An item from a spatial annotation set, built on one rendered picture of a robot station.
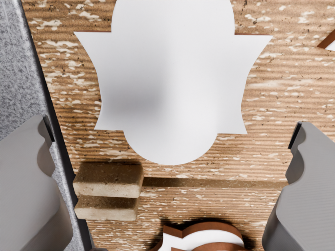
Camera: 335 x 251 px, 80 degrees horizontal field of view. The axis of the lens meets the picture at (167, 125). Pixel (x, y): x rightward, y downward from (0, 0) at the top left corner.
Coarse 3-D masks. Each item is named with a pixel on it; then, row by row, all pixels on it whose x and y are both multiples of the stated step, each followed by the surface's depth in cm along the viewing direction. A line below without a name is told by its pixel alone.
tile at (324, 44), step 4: (332, 32) 13; (328, 36) 13; (332, 36) 12; (324, 40) 13; (328, 40) 13; (332, 40) 12; (320, 44) 13; (324, 44) 13; (328, 44) 12; (332, 44) 12; (324, 48) 12; (328, 48) 12; (332, 48) 12
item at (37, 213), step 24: (48, 120) 11; (0, 144) 8; (24, 144) 8; (48, 144) 10; (0, 168) 7; (24, 168) 7; (48, 168) 8; (0, 192) 6; (24, 192) 6; (48, 192) 6; (0, 216) 5; (24, 216) 5; (48, 216) 5; (0, 240) 5; (24, 240) 5; (48, 240) 6
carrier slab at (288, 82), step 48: (48, 0) 12; (96, 0) 12; (240, 0) 12; (288, 0) 12; (48, 48) 14; (288, 48) 13; (96, 96) 16; (288, 96) 15; (96, 144) 18; (240, 144) 18; (288, 144) 17
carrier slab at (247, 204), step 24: (144, 192) 21; (168, 192) 21; (192, 192) 21; (216, 192) 21; (240, 192) 21; (264, 192) 20; (144, 216) 23; (168, 216) 23; (192, 216) 23; (216, 216) 23; (240, 216) 23; (264, 216) 22; (96, 240) 26; (120, 240) 26; (144, 240) 26
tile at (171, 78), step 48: (144, 0) 11; (192, 0) 11; (96, 48) 13; (144, 48) 13; (192, 48) 13; (240, 48) 12; (144, 96) 14; (192, 96) 14; (240, 96) 14; (144, 144) 17; (192, 144) 16
